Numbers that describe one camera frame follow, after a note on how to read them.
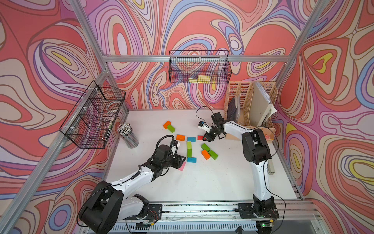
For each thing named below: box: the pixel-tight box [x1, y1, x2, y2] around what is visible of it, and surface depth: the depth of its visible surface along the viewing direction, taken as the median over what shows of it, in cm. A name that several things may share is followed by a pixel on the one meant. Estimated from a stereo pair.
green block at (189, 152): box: [187, 148, 193, 158], surface depth 98 cm
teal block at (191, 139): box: [187, 136, 197, 142], surface depth 103 cm
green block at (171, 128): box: [167, 124, 176, 134], surface depth 110 cm
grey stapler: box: [266, 158, 276, 176], surface depth 88 cm
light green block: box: [187, 141, 193, 150], surface depth 101 cm
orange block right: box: [201, 149, 211, 161], surface depth 95 cm
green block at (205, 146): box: [201, 142, 211, 153], surface depth 98 cm
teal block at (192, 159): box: [187, 156, 198, 163], surface depth 93 cm
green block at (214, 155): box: [208, 149, 219, 160], surface depth 95 cm
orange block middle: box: [176, 134, 186, 142], surface depth 103 cm
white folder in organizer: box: [248, 81, 278, 128], surface depth 93 cm
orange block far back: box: [162, 120, 172, 130], surface depth 110 cm
